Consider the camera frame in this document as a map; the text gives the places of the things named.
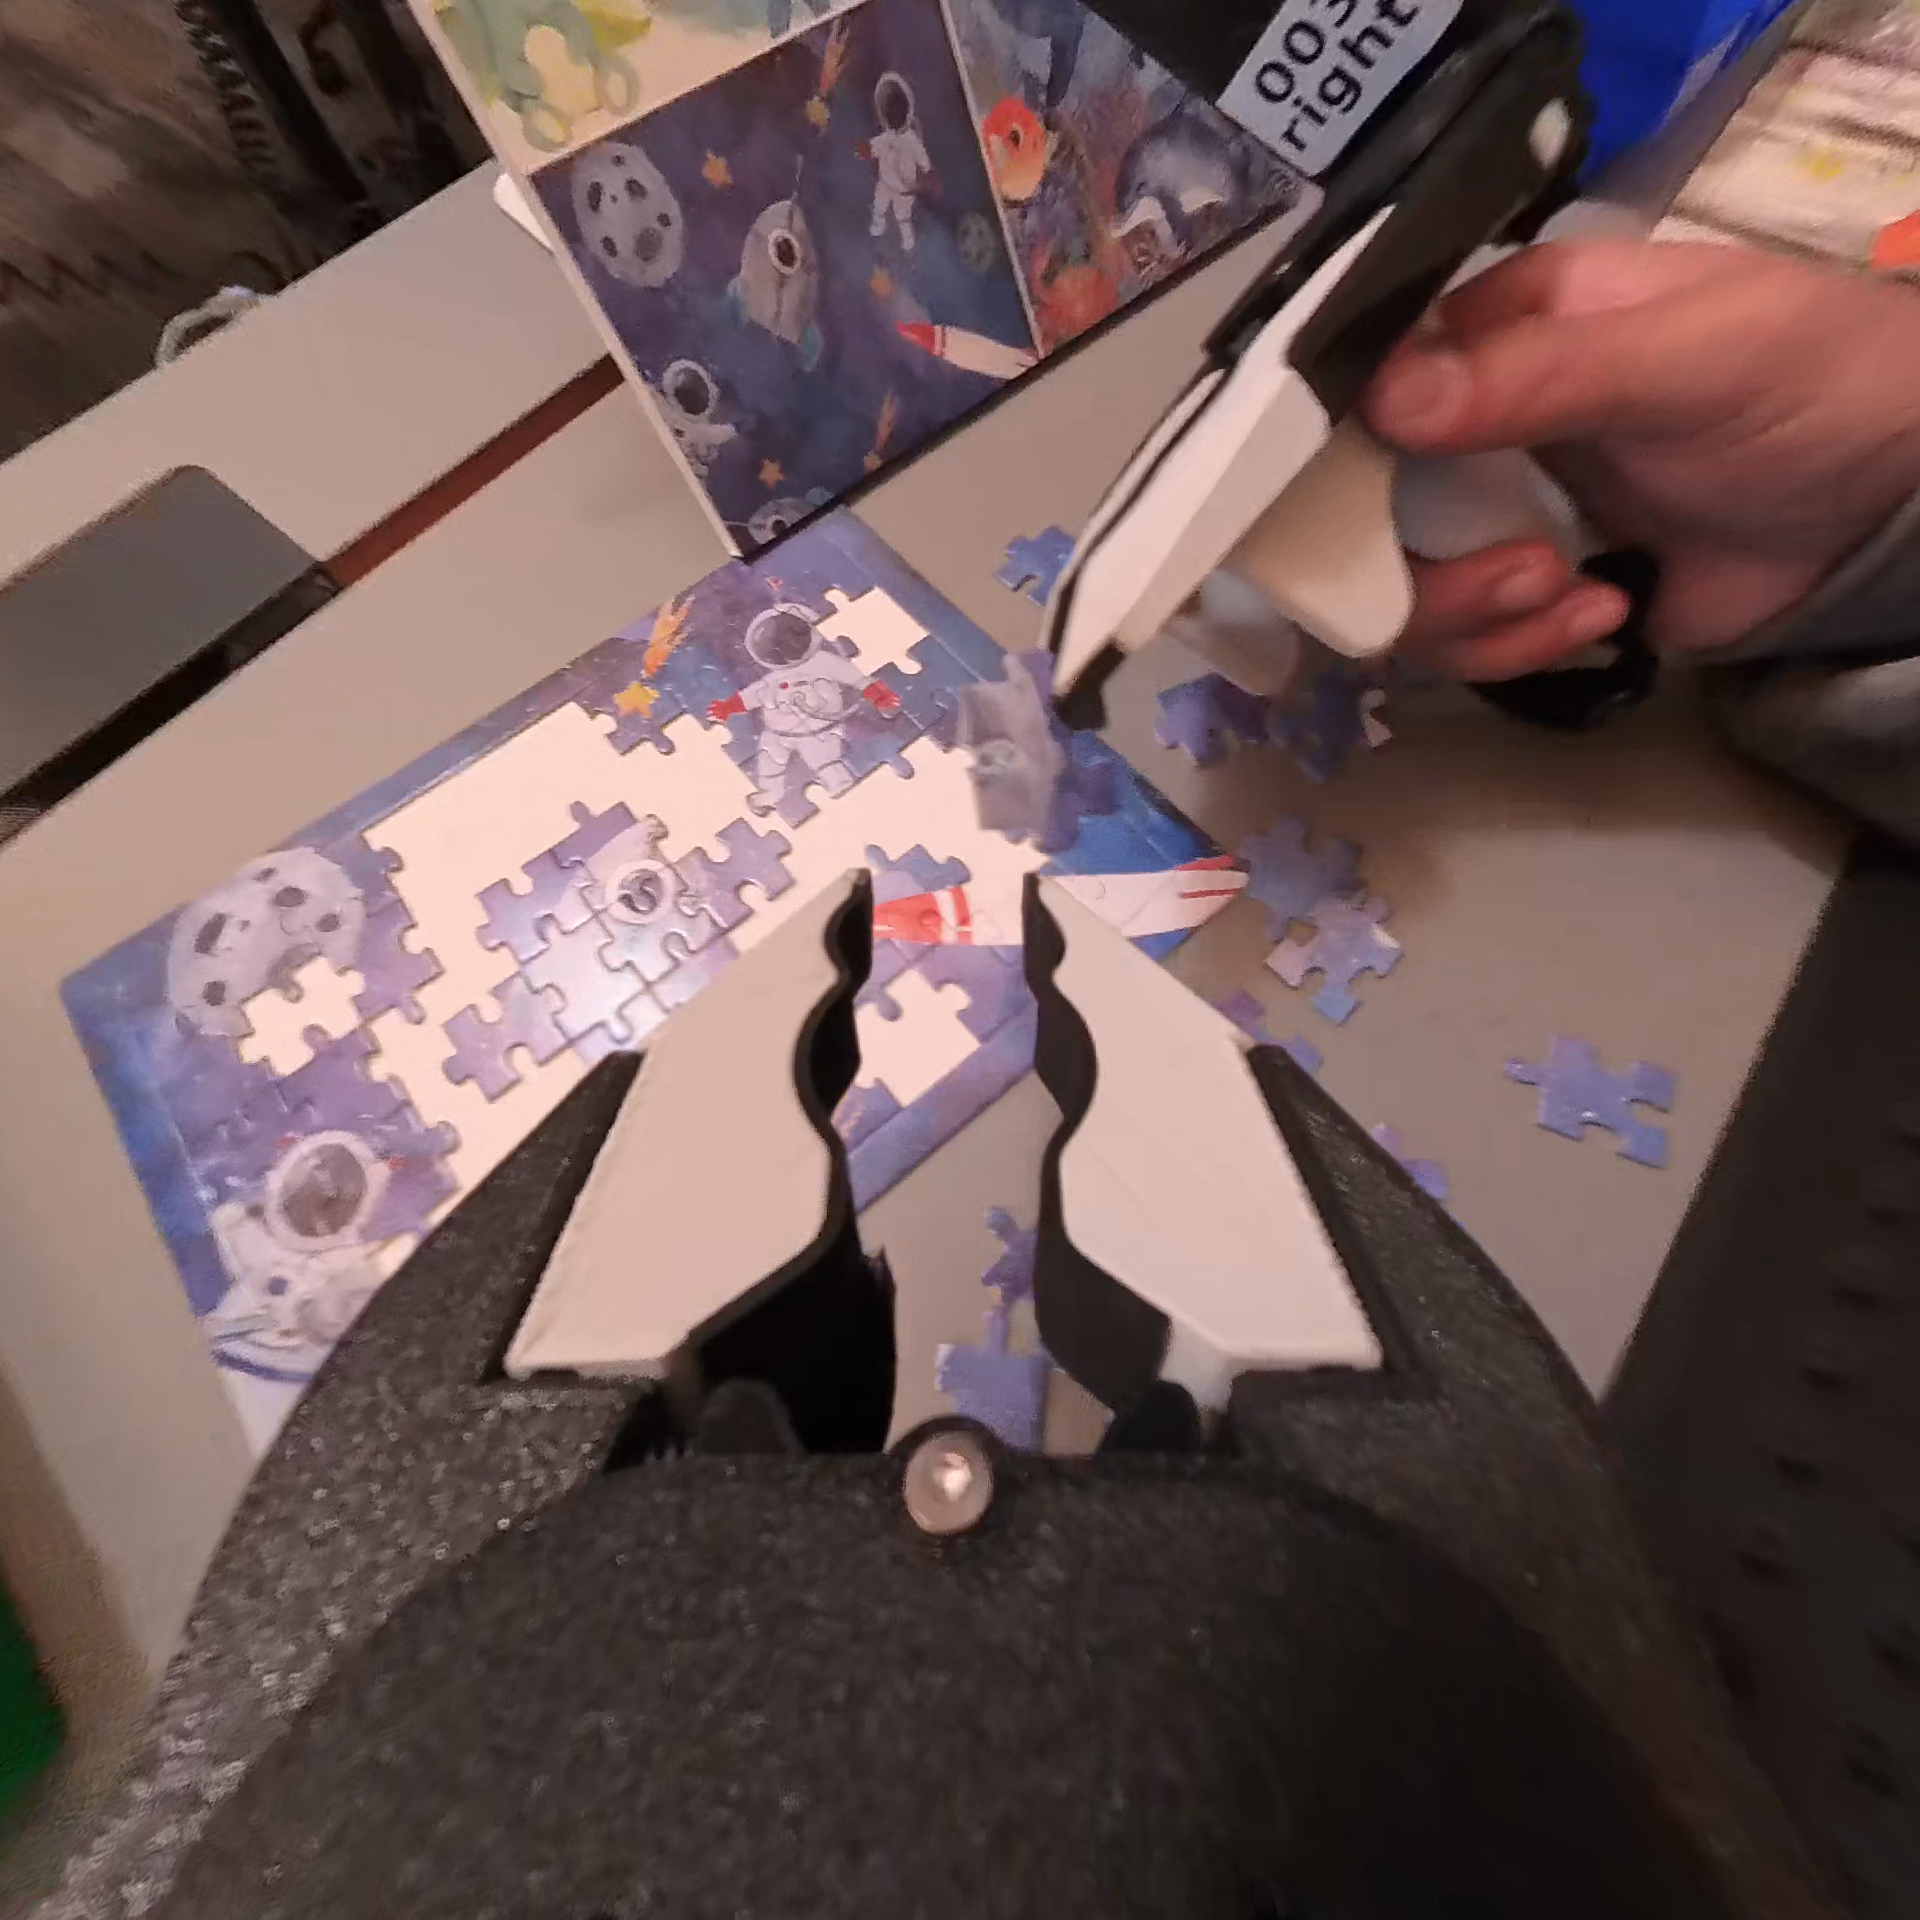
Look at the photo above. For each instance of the dark grey flat panel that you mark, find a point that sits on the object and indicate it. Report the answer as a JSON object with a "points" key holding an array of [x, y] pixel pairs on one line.
{"points": [[136, 599]]}

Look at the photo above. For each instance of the person's right hand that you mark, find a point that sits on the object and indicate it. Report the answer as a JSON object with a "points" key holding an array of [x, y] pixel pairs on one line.
{"points": [[1725, 422]]}

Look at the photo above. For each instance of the grey blue jigsaw puzzle piece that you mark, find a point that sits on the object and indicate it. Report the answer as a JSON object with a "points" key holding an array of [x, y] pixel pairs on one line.
{"points": [[1013, 743]]}

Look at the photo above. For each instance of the blue plastic bin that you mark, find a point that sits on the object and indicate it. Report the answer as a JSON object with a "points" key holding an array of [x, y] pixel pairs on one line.
{"points": [[1665, 76]]}

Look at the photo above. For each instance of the person's right forearm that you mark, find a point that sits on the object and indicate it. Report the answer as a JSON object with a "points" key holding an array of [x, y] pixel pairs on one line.
{"points": [[1846, 705]]}

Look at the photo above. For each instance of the puzzle pieces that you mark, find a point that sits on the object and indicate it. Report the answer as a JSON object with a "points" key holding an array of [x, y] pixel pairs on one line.
{"points": [[1599, 1095]]}

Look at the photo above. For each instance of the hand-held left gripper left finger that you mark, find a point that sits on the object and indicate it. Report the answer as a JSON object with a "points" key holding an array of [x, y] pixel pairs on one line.
{"points": [[674, 1201]]}

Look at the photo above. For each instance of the illustrated puzzle box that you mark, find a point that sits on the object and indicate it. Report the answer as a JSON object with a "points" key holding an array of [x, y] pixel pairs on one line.
{"points": [[779, 301]]}

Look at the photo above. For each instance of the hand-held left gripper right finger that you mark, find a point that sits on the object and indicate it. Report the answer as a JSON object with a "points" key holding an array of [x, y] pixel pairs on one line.
{"points": [[1214, 1201]]}

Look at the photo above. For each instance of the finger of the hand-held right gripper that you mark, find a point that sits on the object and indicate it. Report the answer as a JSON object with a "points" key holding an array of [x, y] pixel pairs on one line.
{"points": [[1214, 495], [1328, 270]]}

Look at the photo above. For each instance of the space puzzle board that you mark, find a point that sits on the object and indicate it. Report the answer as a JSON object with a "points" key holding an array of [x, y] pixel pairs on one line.
{"points": [[224, 1050]]}

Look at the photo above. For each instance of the grey desk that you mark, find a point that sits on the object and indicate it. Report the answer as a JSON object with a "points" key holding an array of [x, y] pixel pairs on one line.
{"points": [[1501, 840]]}

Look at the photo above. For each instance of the lion puzzle board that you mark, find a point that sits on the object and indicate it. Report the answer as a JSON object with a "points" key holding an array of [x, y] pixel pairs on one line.
{"points": [[1799, 165]]}

